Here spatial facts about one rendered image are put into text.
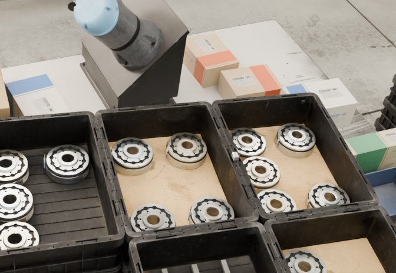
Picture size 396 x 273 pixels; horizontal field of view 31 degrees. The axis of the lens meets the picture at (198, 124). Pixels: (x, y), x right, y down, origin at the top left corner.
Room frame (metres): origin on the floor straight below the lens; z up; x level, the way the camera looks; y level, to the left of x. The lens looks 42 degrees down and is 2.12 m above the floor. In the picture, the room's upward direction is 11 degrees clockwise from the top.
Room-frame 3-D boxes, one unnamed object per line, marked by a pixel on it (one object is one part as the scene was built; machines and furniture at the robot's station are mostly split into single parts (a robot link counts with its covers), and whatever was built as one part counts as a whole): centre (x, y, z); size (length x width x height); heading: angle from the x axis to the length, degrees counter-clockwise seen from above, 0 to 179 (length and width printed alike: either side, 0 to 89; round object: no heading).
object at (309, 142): (1.42, -0.26, 0.86); 0.10 x 0.10 x 0.01
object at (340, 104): (1.71, -0.34, 0.75); 0.20 x 0.12 x 0.09; 119
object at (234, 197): (1.18, 0.04, 0.87); 0.40 x 0.30 x 0.11; 23
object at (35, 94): (1.46, 0.44, 0.75); 0.20 x 0.12 x 0.09; 38
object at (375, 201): (1.30, -0.24, 0.92); 0.40 x 0.30 x 0.02; 23
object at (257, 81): (1.74, -0.14, 0.74); 0.16 x 0.12 x 0.07; 120
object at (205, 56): (1.84, 0.00, 0.74); 0.16 x 0.12 x 0.07; 36
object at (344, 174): (1.30, -0.24, 0.87); 0.40 x 0.30 x 0.11; 23
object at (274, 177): (1.27, -0.17, 0.86); 0.10 x 0.10 x 0.01
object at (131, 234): (1.18, 0.04, 0.92); 0.40 x 0.30 x 0.02; 23
